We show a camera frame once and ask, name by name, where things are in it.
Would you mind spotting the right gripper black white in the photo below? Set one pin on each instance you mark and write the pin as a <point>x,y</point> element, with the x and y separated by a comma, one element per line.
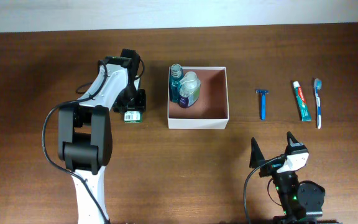
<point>257,158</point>

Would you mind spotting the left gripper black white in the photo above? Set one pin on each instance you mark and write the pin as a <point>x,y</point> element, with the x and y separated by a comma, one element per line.
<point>140,102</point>

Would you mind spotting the green white soap packet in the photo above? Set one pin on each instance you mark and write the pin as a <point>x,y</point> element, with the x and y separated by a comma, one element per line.
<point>132,117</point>

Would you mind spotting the green red toothpaste tube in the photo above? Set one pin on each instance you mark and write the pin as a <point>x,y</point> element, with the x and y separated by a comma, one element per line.
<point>301,101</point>

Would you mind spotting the teal mouthwash bottle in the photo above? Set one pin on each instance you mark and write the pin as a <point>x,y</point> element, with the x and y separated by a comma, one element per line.
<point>176,74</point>

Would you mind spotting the dark blue pump bottle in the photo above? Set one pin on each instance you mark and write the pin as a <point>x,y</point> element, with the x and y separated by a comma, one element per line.
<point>189,90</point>

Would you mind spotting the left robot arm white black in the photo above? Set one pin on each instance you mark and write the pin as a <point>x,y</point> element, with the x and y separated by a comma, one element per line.
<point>84,129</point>

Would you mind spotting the blue disposable razor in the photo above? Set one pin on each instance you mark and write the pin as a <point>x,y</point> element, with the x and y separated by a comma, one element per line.
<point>262,93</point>

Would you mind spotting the white open cardboard box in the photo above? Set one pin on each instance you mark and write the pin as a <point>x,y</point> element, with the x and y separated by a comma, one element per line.
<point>211,110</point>

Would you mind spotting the blue white toothbrush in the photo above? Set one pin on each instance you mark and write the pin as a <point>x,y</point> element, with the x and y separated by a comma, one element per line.
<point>317,86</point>

